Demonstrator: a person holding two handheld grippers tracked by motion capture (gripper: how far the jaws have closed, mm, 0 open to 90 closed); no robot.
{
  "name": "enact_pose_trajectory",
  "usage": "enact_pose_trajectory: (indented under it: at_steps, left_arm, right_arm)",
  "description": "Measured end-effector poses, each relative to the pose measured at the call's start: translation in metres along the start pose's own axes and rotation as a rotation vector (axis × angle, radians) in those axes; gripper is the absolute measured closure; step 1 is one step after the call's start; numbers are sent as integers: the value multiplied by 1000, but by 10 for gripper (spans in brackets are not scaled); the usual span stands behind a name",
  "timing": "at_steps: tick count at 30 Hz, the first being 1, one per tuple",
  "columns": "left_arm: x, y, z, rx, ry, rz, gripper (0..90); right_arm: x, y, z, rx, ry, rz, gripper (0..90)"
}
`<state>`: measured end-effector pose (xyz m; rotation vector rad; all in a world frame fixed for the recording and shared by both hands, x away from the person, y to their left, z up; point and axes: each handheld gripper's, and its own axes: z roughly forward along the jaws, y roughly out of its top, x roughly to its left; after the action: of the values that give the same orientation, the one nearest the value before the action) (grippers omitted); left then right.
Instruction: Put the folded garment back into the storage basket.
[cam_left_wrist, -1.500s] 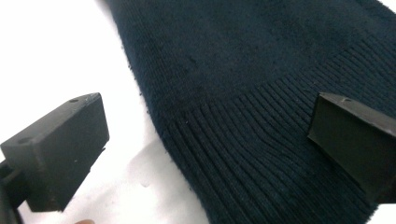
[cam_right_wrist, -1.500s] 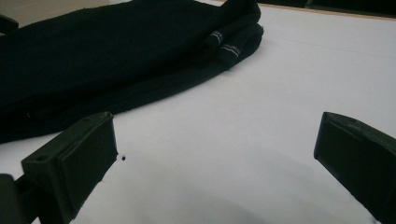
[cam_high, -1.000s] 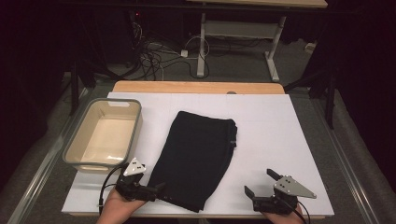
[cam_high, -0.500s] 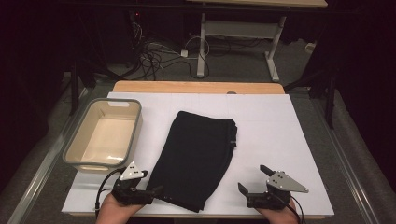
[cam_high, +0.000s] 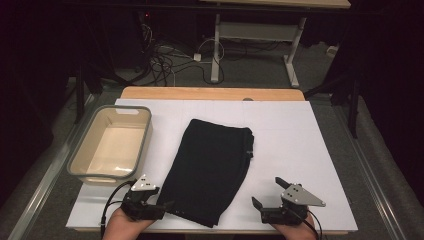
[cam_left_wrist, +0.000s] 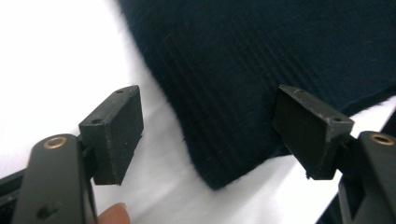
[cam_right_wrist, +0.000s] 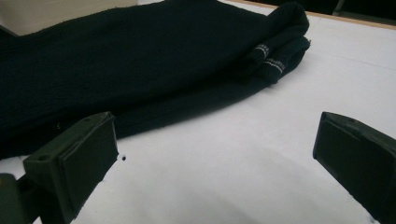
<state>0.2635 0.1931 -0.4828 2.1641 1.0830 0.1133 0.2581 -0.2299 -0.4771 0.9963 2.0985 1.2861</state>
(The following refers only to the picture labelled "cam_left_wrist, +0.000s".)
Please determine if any white table sheet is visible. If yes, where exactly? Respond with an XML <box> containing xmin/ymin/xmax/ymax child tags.
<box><xmin>0</xmin><ymin>0</ymin><xmax>396</xmax><ymax>224</ymax></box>

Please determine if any dark knit vest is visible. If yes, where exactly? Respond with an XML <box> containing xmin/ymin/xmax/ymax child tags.
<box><xmin>116</xmin><ymin>0</ymin><xmax>396</xmax><ymax>190</ymax></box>

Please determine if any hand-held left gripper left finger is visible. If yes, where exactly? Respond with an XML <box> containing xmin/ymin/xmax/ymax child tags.
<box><xmin>78</xmin><ymin>85</ymin><xmax>145</xmax><ymax>186</ymax></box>

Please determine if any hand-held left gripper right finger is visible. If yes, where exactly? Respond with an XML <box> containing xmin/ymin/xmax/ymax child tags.
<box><xmin>272</xmin><ymin>84</ymin><xmax>356</xmax><ymax>181</ymax></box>

